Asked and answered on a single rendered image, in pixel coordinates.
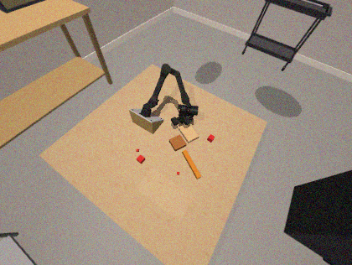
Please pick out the red cube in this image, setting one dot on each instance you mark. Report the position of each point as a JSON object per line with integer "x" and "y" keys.
{"x": 211, "y": 138}
{"x": 140, "y": 159}

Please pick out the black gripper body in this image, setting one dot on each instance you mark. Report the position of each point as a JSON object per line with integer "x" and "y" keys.
{"x": 175, "y": 120}

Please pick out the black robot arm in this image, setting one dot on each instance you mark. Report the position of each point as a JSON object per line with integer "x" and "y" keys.
{"x": 153, "y": 101}

